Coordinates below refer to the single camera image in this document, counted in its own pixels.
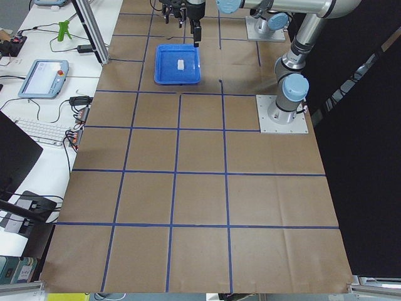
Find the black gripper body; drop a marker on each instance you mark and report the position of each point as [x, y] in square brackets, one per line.
[196, 12]
[166, 19]

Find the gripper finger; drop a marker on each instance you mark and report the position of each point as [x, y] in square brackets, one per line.
[182, 16]
[166, 12]
[196, 34]

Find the blue plastic tray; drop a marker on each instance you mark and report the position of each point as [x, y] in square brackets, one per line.
[166, 57]

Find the black power adapter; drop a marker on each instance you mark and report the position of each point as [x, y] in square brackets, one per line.
[84, 49]

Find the green clamp tool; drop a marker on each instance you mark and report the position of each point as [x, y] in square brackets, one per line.
[63, 30]

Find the teach pendant tablet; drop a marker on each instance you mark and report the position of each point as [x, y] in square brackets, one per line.
[44, 79]

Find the brown paper table cover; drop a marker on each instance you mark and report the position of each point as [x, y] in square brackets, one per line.
[175, 188]

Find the white keyboard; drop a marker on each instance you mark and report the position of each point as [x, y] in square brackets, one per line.
[42, 132]

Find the black monitor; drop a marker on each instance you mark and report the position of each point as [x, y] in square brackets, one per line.
[19, 154]

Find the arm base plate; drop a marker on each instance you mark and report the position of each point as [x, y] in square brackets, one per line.
[258, 30]
[272, 120]

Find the aluminium frame post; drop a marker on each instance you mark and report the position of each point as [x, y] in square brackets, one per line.
[88, 21]

